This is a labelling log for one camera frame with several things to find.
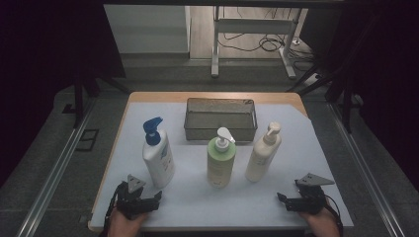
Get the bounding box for person's left hand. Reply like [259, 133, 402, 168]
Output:
[108, 207, 148, 237]

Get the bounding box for black cables on floor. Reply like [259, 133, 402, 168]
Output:
[221, 7, 315, 72]

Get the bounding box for white bottle with blue pump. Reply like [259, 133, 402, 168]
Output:
[141, 117, 176, 190]

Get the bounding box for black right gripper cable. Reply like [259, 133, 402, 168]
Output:
[324, 193, 345, 237]

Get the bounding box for dark curtain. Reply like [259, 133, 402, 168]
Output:
[0, 0, 126, 189]
[298, 0, 419, 194]

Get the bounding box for black metal stand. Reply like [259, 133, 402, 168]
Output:
[71, 62, 131, 130]
[286, 62, 355, 134]

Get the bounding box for grey metal mesh basket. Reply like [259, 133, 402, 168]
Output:
[183, 97, 259, 143]

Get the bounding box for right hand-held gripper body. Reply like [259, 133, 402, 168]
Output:
[286, 173, 336, 215]

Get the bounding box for person's right hand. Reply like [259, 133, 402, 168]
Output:
[297, 199, 341, 237]

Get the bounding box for white metal desk frame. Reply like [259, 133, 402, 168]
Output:
[210, 5, 298, 80]

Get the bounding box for white cabinet panel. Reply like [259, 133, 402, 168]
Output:
[103, 4, 192, 55]

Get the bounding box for cream pump bottle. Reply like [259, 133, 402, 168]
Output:
[244, 120, 284, 184]

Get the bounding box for aluminium floor rail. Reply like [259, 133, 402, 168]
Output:
[328, 102, 407, 237]
[15, 97, 98, 237]

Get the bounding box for green bottle with white pump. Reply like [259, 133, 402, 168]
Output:
[206, 126, 238, 190]

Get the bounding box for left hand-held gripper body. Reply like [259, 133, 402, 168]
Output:
[113, 173, 155, 221]

